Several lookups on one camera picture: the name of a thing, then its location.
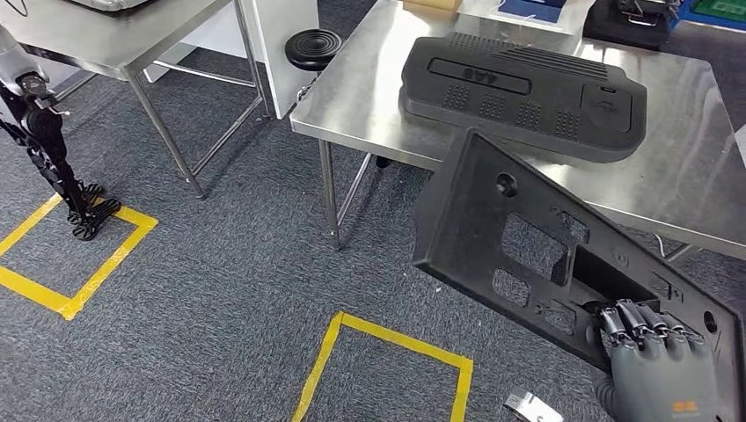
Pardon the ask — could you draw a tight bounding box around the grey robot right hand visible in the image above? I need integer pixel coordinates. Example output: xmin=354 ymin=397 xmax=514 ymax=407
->
xmin=594 ymin=298 xmax=724 ymax=422

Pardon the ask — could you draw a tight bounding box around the black plastic plate part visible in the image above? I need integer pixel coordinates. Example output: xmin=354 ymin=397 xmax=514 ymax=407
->
xmin=410 ymin=127 xmax=746 ymax=422

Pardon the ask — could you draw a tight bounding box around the stainless steel workbench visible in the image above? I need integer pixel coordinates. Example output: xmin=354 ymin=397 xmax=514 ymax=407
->
xmin=289 ymin=0 xmax=746 ymax=265

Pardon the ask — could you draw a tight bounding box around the yellow floor tape marking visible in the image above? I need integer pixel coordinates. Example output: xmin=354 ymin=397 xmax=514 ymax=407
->
xmin=291 ymin=311 xmax=474 ymax=422
xmin=0 ymin=192 xmax=159 ymax=323

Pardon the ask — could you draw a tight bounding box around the black engine cover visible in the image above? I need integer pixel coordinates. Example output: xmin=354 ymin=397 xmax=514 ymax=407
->
xmin=398 ymin=32 xmax=649 ymax=165

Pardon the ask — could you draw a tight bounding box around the black device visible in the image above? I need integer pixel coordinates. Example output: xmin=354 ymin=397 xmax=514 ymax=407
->
xmin=582 ymin=0 xmax=682 ymax=53

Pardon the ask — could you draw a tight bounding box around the green and blue mat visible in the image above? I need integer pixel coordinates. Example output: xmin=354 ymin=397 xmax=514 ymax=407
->
xmin=669 ymin=0 xmax=746 ymax=33

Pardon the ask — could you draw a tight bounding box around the blue pad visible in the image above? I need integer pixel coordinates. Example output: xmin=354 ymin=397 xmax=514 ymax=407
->
xmin=498 ymin=0 xmax=569 ymax=25

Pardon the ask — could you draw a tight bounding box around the brown cardboard box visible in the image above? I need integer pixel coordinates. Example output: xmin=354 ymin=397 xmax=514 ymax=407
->
xmin=402 ymin=0 xmax=464 ymax=13

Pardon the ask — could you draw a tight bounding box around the black round ribbed disc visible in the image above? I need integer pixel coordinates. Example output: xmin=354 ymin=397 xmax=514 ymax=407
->
xmin=284 ymin=29 xmax=344 ymax=73

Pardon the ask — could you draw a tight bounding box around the white partition panel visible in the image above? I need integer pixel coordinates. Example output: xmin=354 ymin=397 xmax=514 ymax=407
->
xmin=143 ymin=0 xmax=320 ymax=120

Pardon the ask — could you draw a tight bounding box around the stainless steel table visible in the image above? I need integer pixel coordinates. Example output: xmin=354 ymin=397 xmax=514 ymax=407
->
xmin=0 ymin=0 xmax=272 ymax=200

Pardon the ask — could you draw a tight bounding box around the black legged humanoid robot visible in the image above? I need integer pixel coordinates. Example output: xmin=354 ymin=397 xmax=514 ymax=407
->
xmin=0 ymin=24 xmax=122 ymax=243

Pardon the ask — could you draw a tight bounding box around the grey case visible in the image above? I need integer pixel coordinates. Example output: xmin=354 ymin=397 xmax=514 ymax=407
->
xmin=67 ymin=0 xmax=150 ymax=13

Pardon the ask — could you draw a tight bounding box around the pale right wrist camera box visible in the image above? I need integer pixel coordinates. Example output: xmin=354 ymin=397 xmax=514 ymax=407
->
xmin=502 ymin=389 xmax=566 ymax=422

